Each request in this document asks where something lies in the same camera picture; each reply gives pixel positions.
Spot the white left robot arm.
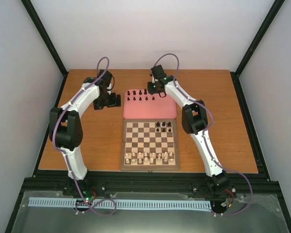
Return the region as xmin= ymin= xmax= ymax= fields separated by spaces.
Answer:
xmin=49 ymin=69 xmax=121 ymax=196

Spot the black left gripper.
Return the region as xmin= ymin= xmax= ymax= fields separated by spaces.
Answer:
xmin=94 ymin=92 xmax=121 ymax=110

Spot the pink plastic tray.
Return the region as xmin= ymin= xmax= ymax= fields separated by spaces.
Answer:
xmin=123 ymin=89 xmax=177 ymax=119

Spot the wooden chess board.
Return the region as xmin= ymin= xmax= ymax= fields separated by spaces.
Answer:
xmin=121 ymin=119 xmax=180 ymax=172

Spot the black left frame post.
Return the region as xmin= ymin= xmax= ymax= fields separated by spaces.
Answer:
xmin=21 ymin=0 xmax=68 ymax=76

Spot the black frame post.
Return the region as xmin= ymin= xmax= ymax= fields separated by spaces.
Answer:
xmin=21 ymin=0 xmax=68 ymax=76
xmin=234 ymin=0 xmax=287 ymax=75

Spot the light blue cable duct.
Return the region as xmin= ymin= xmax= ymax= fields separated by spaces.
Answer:
xmin=28 ymin=197 xmax=211 ymax=212

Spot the black right frame post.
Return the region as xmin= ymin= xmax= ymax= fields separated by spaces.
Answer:
xmin=234 ymin=0 xmax=287 ymax=75

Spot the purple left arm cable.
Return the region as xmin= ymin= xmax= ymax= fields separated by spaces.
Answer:
xmin=52 ymin=56 xmax=117 ymax=216

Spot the black front frame rail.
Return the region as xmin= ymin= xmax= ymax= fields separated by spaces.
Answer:
xmin=21 ymin=171 xmax=279 ymax=197

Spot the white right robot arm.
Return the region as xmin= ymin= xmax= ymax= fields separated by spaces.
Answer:
xmin=147 ymin=65 xmax=229 ymax=197

